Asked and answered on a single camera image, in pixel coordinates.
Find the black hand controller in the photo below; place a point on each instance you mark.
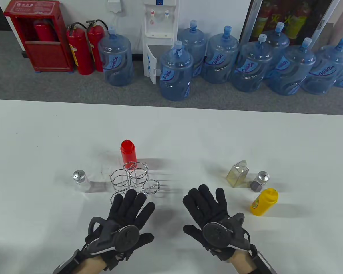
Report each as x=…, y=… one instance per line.
x=217, y=234
x=127, y=238

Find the yellow squeeze seasoning bottle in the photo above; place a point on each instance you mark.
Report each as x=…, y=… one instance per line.
x=263, y=202

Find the red squeeze seasoning bottle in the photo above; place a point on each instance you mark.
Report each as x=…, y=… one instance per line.
x=128, y=152

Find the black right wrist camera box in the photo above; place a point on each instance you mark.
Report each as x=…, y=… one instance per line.
x=263, y=262

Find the white water dispenser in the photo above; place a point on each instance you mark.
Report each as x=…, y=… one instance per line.
x=160, y=28

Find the red fire extinguisher yellow label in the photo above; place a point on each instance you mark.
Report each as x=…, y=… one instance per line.
x=81, y=54

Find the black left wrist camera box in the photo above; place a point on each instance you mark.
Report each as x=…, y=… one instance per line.
x=71, y=264

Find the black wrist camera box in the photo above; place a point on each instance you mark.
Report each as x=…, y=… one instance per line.
x=71, y=264
x=263, y=262

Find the white wall box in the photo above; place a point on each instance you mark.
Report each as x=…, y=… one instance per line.
x=114, y=5

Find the person's left hand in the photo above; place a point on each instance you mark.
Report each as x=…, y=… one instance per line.
x=131, y=205

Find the red fire extinguisher cabinet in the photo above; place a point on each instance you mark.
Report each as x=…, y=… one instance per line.
x=48, y=55

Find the black right hand controller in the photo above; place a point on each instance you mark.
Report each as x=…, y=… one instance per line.
x=217, y=234

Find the clear shaker seasoning bottle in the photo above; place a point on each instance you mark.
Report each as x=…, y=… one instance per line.
x=80, y=177

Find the square glass seasoning bottle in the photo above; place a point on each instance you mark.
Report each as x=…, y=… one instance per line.
x=237, y=174

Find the row of blue water jugs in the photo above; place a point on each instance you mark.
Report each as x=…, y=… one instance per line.
x=175, y=74

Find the black left hand controller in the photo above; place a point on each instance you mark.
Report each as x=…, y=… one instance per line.
x=127, y=238

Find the dark shaker seasoning bottle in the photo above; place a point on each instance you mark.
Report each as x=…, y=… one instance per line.
x=260, y=179

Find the red extinguisher inside cabinet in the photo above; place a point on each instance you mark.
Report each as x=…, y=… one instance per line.
x=45, y=31

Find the glass door fire cabinet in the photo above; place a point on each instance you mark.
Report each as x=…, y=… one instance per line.
x=297, y=17

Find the person's right hand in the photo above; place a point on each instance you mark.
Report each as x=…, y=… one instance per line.
x=208, y=205

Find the person's left forearm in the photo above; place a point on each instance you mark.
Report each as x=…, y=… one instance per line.
x=95, y=265

